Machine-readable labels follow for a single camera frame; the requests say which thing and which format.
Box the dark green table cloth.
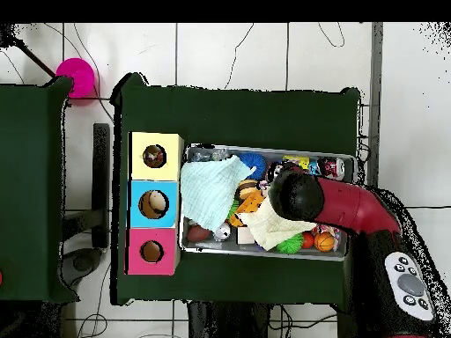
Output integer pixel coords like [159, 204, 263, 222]
[110, 72, 362, 312]

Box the black upright bar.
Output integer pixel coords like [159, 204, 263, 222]
[92, 122, 111, 247]

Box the crushed soda can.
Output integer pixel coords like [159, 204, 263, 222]
[316, 157, 346, 182]

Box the mint green waffle cloth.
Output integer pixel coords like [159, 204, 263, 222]
[179, 154, 256, 233]

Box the polka-dot cloth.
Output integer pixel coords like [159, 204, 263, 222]
[144, 145, 166, 167]
[311, 224, 342, 247]

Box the wooden three-hole box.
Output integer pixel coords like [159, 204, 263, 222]
[124, 131, 185, 276]

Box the toy burger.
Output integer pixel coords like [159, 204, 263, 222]
[237, 179, 262, 201]

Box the black floor cable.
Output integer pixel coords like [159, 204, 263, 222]
[404, 203, 451, 211]

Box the magenta round object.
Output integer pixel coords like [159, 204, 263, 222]
[55, 56, 97, 100]

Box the yellow foam wedge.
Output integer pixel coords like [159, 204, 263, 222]
[283, 155, 310, 171]

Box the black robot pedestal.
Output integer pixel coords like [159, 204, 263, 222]
[186, 300, 272, 338]

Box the cream waffle cloth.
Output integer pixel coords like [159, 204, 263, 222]
[237, 196, 318, 251]

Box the dark green side table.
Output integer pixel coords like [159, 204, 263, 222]
[0, 76, 80, 305]

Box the shallow mesh bin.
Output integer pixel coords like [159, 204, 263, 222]
[178, 143, 357, 262]

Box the green spiky ball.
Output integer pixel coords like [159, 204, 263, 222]
[276, 232, 305, 255]

